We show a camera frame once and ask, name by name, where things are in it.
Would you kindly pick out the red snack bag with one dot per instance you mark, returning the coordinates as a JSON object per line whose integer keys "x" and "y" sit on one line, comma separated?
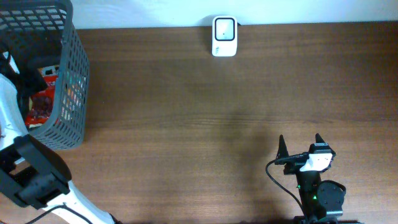
{"x": 42, "y": 104}

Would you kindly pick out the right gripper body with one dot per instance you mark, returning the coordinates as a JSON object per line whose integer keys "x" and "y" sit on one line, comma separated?
{"x": 293, "y": 168}

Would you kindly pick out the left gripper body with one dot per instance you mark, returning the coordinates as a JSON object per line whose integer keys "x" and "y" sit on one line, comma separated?
{"x": 8, "y": 58}

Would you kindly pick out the dark grey plastic basket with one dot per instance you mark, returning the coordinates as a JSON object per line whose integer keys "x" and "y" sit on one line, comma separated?
{"x": 39, "y": 34}

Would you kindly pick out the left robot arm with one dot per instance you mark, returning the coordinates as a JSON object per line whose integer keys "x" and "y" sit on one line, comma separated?
{"x": 32, "y": 175}

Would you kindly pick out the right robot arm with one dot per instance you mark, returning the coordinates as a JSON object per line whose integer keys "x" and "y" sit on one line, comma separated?
{"x": 321, "y": 200}

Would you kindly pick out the white barcode scanner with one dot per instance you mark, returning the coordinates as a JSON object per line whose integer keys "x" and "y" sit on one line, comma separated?
{"x": 224, "y": 36}

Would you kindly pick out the yellow snack bag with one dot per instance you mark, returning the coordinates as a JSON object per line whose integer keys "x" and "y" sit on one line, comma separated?
{"x": 49, "y": 70}

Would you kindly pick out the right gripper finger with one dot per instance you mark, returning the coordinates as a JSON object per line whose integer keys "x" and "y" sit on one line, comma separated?
{"x": 319, "y": 139}
{"x": 282, "y": 151}

